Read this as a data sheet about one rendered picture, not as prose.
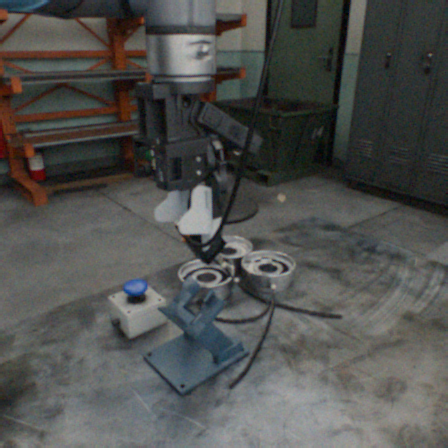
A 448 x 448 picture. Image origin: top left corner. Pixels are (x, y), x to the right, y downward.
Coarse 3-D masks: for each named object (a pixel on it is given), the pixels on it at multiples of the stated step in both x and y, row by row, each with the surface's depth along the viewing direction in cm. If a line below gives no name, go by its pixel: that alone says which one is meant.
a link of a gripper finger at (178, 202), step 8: (176, 192) 54; (184, 192) 55; (168, 200) 54; (176, 200) 55; (184, 200) 56; (160, 208) 54; (168, 208) 55; (176, 208) 55; (184, 208) 56; (160, 216) 54; (168, 216) 55; (176, 216) 56
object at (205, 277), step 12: (192, 264) 83; (204, 264) 84; (216, 264) 84; (228, 264) 82; (180, 276) 78; (192, 276) 80; (204, 276) 82; (216, 276) 80; (180, 288) 78; (204, 288) 74; (216, 288) 75; (228, 288) 77; (192, 300) 77
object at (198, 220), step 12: (192, 192) 50; (204, 192) 51; (192, 204) 51; (204, 204) 52; (192, 216) 51; (204, 216) 52; (180, 228) 50; (192, 228) 51; (204, 228) 53; (216, 228) 53; (204, 240) 55
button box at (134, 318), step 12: (108, 300) 71; (120, 300) 70; (132, 300) 69; (144, 300) 70; (156, 300) 70; (120, 312) 68; (132, 312) 67; (144, 312) 68; (156, 312) 69; (120, 324) 69; (132, 324) 67; (144, 324) 69; (156, 324) 70; (132, 336) 68
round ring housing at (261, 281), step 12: (252, 252) 86; (264, 252) 87; (276, 252) 87; (264, 264) 85; (276, 264) 84; (288, 264) 84; (252, 276) 79; (264, 276) 78; (276, 276) 78; (288, 276) 79; (252, 288) 81; (264, 288) 80; (276, 288) 80
